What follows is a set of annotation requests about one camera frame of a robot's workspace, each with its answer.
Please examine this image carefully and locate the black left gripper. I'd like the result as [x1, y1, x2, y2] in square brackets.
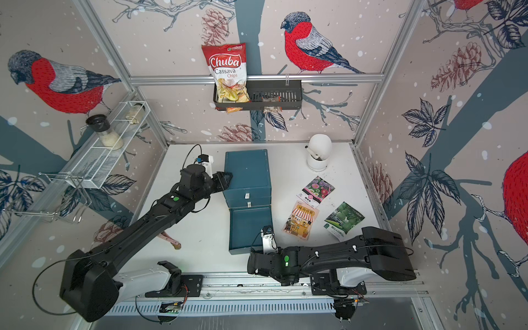
[193, 171, 234, 204]

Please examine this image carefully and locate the teal drawer cabinet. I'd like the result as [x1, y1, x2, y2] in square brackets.
[224, 149, 273, 255]

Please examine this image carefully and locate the orange shop seed bag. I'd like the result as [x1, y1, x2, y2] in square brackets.
[283, 202, 319, 241]

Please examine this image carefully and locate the pink flower seed bag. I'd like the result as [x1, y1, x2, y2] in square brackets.
[297, 176, 335, 208]

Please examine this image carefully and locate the green gourd seed bag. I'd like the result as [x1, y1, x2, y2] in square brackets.
[324, 202, 364, 241]

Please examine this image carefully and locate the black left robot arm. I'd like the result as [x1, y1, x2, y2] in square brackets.
[59, 164, 233, 322]

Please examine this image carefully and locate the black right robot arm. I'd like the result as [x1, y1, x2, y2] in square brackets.
[247, 226, 417, 286]

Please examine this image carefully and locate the snack packet in basket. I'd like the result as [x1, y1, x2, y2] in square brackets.
[262, 96, 282, 114]

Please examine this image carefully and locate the white utensil holder cup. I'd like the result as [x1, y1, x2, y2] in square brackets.
[307, 134, 332, 172]

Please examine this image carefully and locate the small pale jar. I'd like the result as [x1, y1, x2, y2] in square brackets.
[125, 103, 145, 125]

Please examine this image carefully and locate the red cassava chips bag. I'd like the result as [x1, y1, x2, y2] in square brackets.
[202, 43, 250, 113]

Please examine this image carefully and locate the black lid spice jar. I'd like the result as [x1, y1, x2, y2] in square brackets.
[85, 114, 124, 151]

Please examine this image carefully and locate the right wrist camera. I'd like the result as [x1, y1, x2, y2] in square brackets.
[261, 225, 279, 254]

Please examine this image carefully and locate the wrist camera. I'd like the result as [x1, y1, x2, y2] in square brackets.
[196, 154, 214, 177]
[261, 225, 279, 254]

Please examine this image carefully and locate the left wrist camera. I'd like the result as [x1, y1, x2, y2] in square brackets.
[196, 154, 214, 177]

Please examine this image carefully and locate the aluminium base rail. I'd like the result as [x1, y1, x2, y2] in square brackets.
[106, 269, 430, 318]

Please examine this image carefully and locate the pink handled fork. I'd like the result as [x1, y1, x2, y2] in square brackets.
[159, 232, 182, 250]

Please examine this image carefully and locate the black wall basket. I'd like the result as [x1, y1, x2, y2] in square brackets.
[213, 80, 303, 111]

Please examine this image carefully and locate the cream handled utensil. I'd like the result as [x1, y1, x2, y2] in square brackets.
[305, 145, 321, 161]

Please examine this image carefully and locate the white wire shelf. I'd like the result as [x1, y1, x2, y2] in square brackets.
[59, 100, 151, 189]

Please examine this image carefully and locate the wire hook rack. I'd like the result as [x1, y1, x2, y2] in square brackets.
[1, 173, 94, 225]

